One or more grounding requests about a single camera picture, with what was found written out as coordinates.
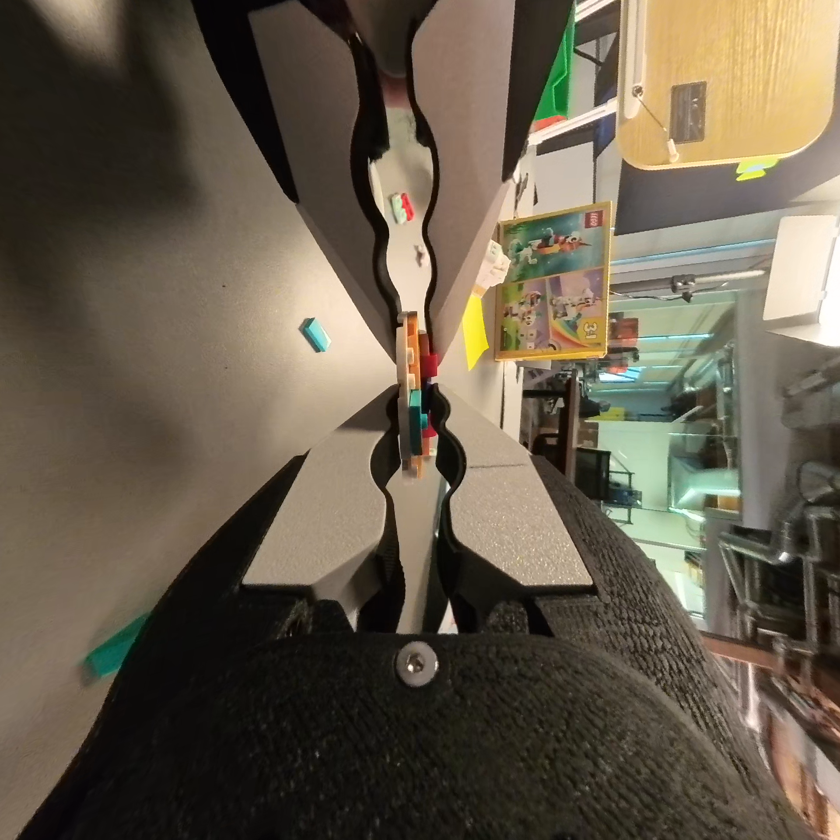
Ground white lego model with coloured bricks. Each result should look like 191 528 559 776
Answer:
395 311 441 480

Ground light wood table white legs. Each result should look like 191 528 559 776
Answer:
528 0 836 172

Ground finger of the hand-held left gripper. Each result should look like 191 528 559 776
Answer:
248 0 404 361
410 0 519 361

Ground long teal lego tile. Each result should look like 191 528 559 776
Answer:
82 613 152 686

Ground colourful lego set box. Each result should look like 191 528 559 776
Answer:
493 200 614 362

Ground white lego bird model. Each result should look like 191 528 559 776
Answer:
474 238 513 293

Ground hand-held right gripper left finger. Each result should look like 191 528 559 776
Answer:
243 386 403 631

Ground stack of green storage bins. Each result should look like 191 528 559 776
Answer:
530 3 577 129

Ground yellow sticky note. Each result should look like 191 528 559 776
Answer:
462 295 490 370

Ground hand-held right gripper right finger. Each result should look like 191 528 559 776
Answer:
430 386 598 631

